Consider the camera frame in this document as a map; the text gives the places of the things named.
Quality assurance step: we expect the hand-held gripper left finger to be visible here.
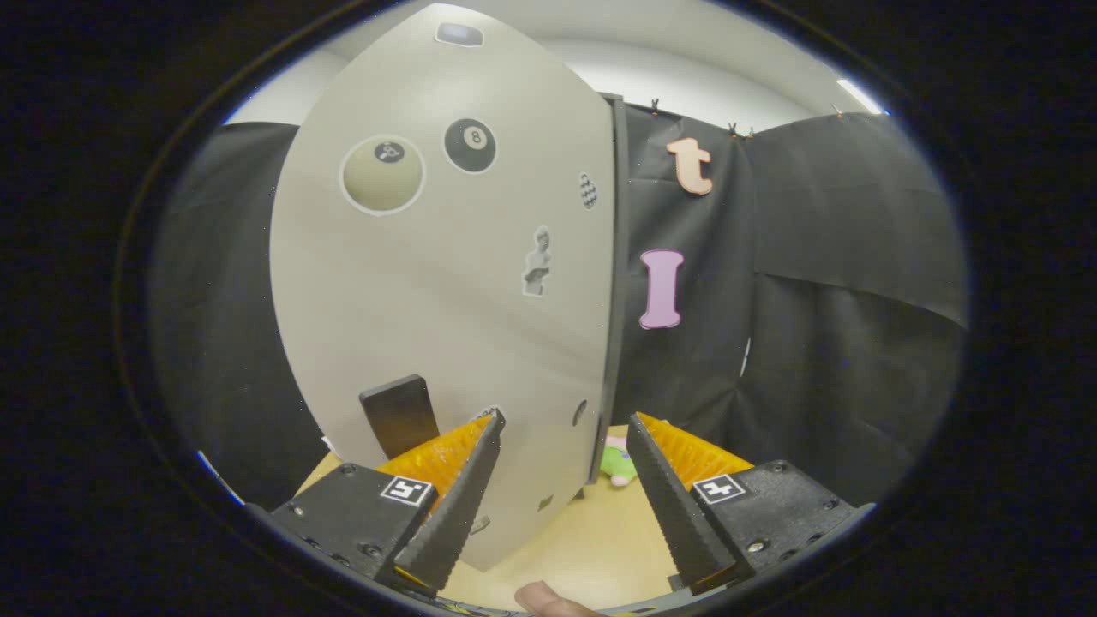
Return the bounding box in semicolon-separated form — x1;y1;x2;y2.
257;408;507;598

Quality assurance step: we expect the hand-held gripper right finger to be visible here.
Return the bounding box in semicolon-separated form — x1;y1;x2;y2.
626;411;877;596

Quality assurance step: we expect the black cabinet door handle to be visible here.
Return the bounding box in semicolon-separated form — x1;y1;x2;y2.
358;374;441;460

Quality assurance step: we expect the grey shoe cabinet door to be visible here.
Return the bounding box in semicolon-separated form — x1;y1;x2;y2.
268;3;620;573

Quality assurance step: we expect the green plush toy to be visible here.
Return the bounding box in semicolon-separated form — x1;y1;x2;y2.
598;435;639;488

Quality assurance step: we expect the black backdrop cloth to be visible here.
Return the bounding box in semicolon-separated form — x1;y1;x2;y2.
150;99;974;506

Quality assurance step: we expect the blue and white object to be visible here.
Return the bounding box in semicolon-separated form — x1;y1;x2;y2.
195;450;245;506

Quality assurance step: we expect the small ceiling light panel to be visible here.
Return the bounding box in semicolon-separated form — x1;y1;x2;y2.
836;77;888;117

